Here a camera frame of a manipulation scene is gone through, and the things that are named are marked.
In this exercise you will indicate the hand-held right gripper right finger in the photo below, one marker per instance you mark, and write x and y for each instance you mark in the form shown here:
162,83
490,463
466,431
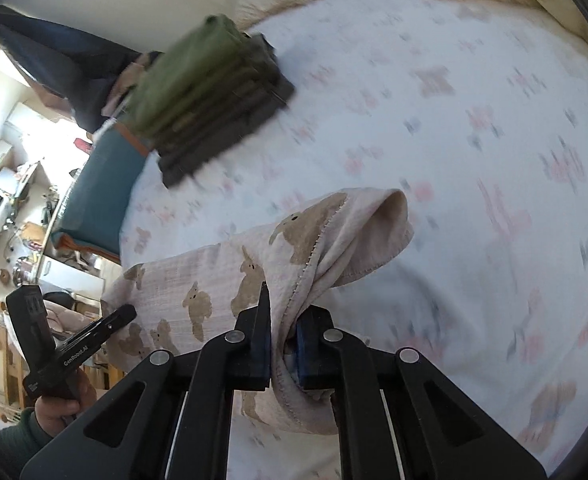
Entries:
305,347

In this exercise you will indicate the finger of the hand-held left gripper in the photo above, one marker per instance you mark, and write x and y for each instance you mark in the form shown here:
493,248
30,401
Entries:
116,317

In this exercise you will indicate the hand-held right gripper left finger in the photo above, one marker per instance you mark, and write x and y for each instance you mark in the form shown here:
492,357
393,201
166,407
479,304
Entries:
261,345

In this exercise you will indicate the pink bear print pants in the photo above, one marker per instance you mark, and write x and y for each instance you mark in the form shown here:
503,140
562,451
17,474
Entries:
214,280

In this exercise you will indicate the person's left forearm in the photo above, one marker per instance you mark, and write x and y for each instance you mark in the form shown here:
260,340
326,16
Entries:
19,445

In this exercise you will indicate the person's left hand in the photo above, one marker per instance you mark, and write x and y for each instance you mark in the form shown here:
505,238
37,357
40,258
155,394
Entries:
59,412

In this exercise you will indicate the pink cloth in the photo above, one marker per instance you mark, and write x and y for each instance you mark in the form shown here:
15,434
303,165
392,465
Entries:
124,85

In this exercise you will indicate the stack of folded green clothes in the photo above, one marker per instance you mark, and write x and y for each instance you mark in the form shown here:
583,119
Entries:
209,95

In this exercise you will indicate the black hanging garment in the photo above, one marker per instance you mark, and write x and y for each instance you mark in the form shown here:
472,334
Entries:
74,65

